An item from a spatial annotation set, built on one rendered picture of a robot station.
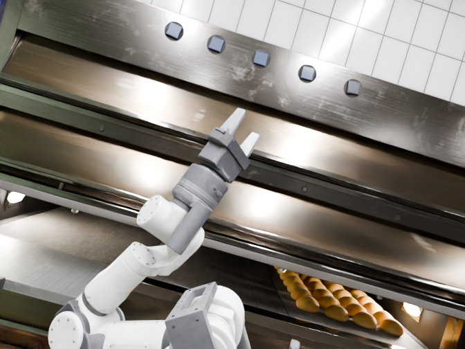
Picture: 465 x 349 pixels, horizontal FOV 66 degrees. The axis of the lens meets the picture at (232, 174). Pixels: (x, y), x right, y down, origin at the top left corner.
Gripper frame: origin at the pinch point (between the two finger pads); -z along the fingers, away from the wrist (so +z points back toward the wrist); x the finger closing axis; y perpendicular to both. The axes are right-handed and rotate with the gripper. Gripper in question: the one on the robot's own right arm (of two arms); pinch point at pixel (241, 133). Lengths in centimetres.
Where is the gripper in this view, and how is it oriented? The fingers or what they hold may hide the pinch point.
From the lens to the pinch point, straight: 73.2
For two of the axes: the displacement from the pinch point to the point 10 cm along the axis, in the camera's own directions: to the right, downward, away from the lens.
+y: -7.3, -3.6, 5.9
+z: -5.7, 7.9, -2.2
